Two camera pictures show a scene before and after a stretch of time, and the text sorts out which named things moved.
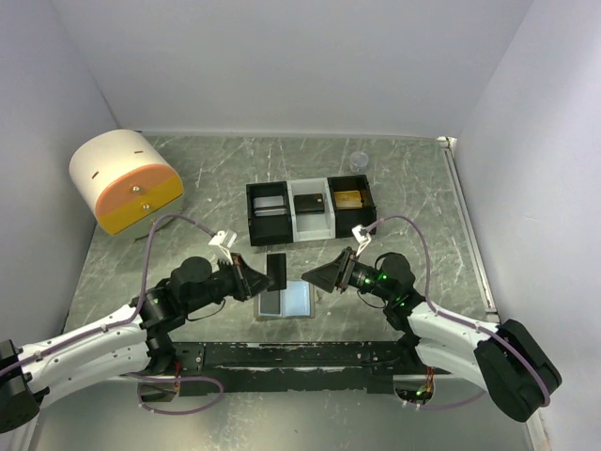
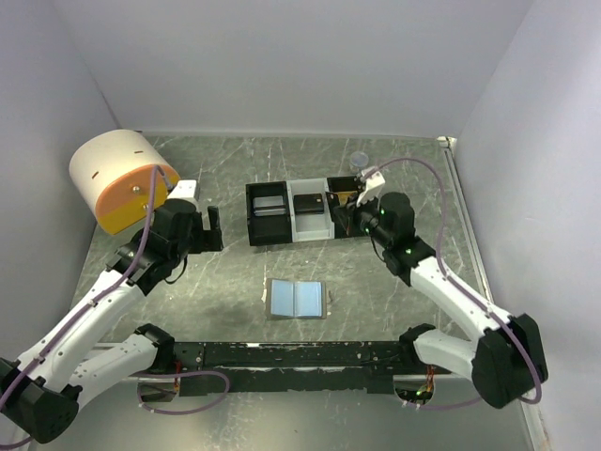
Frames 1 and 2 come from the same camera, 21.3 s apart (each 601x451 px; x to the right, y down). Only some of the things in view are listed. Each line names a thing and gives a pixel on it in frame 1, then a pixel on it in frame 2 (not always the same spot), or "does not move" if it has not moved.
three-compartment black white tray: [352, 202] does not move
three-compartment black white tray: [311, 226] does not move
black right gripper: [335, 273] to [346, 217]
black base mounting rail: [253, 366] does not move
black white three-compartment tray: [269, 229] does not move
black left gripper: [247, 279] to [208, 239]
